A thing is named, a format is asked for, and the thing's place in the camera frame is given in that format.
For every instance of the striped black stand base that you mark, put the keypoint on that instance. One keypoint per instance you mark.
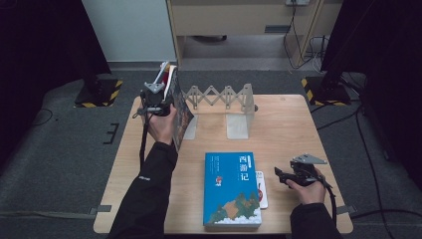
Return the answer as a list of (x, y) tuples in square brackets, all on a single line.
[(326, 94), (99, 94)]

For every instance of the black curtain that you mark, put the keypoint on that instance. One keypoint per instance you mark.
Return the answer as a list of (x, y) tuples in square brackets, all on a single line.
[(391, 49), (40, 49)]

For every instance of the wooden cabinet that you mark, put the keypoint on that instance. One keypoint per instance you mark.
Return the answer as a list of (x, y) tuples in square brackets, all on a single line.
[(232, 16)]

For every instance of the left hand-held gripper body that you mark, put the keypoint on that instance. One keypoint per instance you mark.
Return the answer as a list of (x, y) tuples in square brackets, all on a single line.
[(156, 101)]

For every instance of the person's right hand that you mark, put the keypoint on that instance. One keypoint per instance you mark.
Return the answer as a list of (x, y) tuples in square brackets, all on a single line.
[(310, 194)]

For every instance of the person's left hand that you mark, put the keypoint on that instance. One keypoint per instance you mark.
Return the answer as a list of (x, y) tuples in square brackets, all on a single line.
[(164, 127)]

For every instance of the blue book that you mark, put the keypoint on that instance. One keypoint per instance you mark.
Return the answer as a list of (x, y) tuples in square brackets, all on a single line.
[(229, 189)]

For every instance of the expandable metal book rack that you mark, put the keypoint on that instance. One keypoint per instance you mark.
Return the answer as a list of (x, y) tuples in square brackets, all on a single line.
[(237, 127)]

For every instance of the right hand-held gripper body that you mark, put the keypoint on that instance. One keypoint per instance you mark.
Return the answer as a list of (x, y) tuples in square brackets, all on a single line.
[(305, 171)]

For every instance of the white power socket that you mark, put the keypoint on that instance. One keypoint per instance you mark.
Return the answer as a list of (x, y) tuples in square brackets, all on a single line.
[(297, 2)]

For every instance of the white book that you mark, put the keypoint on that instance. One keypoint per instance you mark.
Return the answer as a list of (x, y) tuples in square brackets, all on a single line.
[(262, 192)]

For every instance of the white panel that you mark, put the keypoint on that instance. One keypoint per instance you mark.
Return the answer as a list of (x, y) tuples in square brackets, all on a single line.
[(132, 30)]

